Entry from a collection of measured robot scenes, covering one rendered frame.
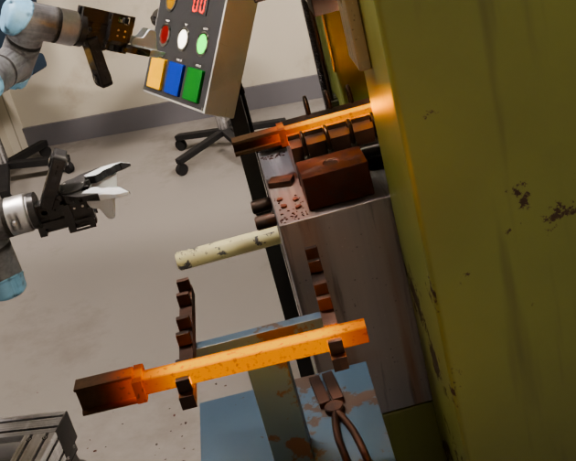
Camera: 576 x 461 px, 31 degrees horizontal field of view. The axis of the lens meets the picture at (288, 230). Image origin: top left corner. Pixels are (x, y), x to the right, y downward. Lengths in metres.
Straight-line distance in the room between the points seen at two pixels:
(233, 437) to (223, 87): 0.92
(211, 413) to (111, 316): 1.94
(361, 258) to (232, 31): 0.71
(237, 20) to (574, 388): 1.11
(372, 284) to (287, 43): 3.40
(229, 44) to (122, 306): 1.61
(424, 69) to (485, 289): 0.37
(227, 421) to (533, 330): 0.53
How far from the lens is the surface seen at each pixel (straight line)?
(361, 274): 1.87
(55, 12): 2.22
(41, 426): 2.81
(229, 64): 2.35
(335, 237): 1.83
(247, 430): 1.73
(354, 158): 1.84
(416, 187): 1.53
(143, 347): 3.45
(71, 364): 3.50
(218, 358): 1.41
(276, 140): 1.98
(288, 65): 5.24
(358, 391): 1.75
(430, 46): 1.47
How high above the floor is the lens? 1.68
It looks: 25 degrees down
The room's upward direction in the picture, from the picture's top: 15 degrees counter-clockwise
